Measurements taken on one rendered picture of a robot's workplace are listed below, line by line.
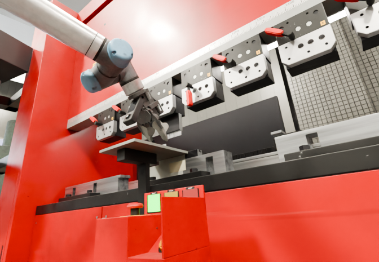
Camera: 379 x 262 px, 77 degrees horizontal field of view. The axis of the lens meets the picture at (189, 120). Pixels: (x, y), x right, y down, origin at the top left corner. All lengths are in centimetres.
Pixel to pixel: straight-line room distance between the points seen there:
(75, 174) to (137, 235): 117
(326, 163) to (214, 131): 99
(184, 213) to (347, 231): 32
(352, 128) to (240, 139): 78
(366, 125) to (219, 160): 42
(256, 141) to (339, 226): 84
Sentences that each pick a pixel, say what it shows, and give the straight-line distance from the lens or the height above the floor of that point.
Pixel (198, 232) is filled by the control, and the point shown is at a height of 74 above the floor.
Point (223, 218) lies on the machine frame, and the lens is 68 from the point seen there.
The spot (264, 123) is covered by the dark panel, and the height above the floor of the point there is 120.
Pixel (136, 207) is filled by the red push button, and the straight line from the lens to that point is 62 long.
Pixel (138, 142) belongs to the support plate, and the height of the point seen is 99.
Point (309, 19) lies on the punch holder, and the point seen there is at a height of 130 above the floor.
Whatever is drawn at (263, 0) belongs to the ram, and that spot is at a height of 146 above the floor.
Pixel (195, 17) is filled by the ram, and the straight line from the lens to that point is 115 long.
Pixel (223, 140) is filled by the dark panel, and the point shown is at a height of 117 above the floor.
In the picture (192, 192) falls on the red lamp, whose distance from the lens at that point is 63.
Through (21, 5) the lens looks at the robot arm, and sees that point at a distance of 75.
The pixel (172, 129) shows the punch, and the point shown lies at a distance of 101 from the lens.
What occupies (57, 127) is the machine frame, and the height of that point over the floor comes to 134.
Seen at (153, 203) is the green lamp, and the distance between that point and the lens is 71.
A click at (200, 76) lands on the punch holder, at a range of 96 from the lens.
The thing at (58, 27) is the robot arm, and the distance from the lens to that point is 73.
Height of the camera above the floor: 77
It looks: 21 degrees up
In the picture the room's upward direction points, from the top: 4 degrees counter-clockwise
